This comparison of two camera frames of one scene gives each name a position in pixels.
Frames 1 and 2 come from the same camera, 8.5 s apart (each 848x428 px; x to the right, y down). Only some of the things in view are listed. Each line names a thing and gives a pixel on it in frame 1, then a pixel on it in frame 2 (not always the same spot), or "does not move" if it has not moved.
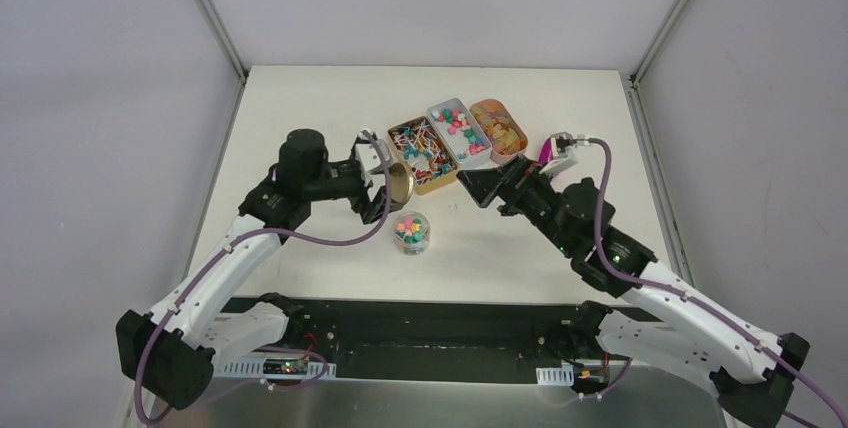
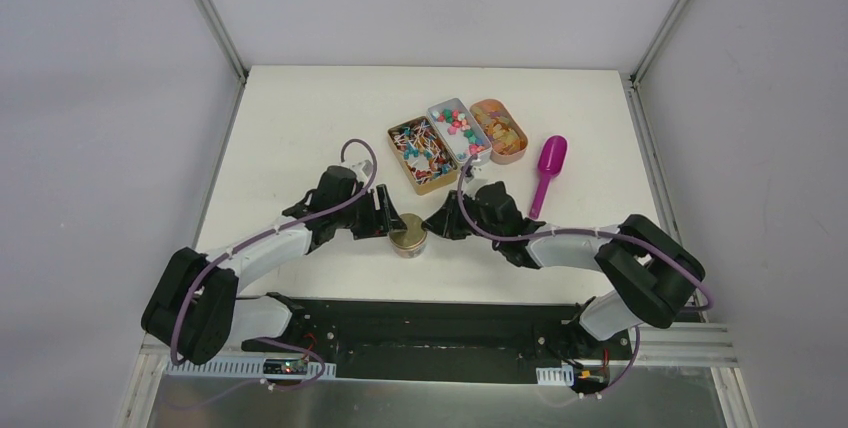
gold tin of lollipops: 419,145 does not move
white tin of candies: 465,141 does not move
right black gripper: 485,184 to 444,222
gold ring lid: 402,182 to 413,236
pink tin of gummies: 501,128 does not move
